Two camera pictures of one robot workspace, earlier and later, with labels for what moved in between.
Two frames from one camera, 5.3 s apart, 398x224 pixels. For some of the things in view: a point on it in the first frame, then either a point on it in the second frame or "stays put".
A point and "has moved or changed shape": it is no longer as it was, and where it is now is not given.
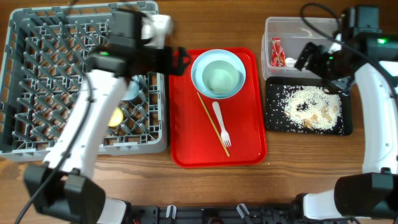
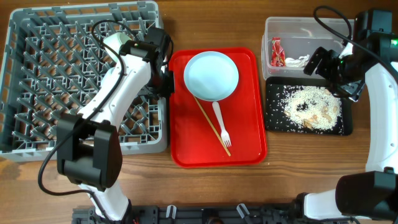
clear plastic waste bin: x=283 y=38 stays put
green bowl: x=220 y=76 has moved or changed shape
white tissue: x=290 y=61 stays put
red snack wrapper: x=278 y=53 stays put
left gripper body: x=161 y=61 → x=160 y=86
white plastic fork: x=224 y=135 stays put
